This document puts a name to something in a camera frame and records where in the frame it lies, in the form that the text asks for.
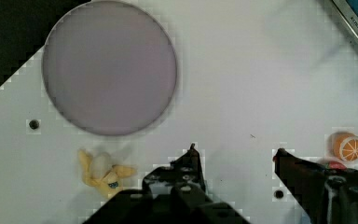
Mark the toy strawberry on table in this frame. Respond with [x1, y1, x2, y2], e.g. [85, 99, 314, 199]
[324, 161, 346, 170]

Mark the toy orange half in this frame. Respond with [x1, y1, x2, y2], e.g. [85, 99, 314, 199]
[333, 133, 358, 161]

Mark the peeled toy banana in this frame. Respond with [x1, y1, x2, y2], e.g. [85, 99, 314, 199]
[77, 149, 136, 199]

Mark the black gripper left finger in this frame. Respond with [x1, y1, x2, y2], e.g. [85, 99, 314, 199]
[83, 145, 249, 224]

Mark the round purple plate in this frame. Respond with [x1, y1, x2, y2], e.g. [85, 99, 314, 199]
[42, 0, 178, 136]

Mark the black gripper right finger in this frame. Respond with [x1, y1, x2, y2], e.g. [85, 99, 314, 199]
[273, 148, 358, 224]

